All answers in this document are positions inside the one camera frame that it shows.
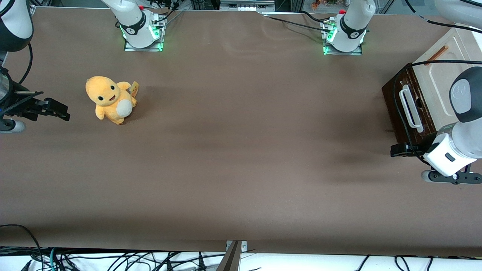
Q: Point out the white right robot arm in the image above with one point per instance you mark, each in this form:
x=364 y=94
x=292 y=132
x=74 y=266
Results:
x=130 y=15

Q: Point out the dark wooden cabinet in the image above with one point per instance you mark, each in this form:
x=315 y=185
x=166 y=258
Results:
x=389 y=98

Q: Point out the yellow plush toy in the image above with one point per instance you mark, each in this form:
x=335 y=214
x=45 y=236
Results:
x=109 y=99

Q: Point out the cream plastic cabinet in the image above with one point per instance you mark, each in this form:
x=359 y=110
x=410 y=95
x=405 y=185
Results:
x=437 y=82

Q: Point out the brown table mat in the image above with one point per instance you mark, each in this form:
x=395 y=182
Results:
x=241 y=150

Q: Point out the small orange figurine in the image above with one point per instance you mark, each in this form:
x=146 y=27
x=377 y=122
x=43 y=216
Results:
x=315 y=4

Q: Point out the grey power strip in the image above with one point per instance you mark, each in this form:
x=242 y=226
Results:
x=244 y=5

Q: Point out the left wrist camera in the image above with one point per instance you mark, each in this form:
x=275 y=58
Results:
x=427 y=176

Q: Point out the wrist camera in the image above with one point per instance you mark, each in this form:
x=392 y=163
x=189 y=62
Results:
x=11 y=126
x=427 y=176

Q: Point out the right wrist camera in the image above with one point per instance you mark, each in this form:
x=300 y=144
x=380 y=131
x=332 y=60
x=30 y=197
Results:
x=11 y=126

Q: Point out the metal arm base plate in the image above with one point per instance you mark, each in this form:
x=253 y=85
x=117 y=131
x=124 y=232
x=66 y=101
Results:
x=143 y=49
x=342 y=52

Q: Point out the grey metal bracket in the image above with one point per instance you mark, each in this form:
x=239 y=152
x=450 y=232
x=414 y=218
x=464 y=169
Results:
x=244 y=246

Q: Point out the dark mounting post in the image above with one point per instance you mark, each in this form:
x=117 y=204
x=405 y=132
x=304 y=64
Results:
x=230 y=259

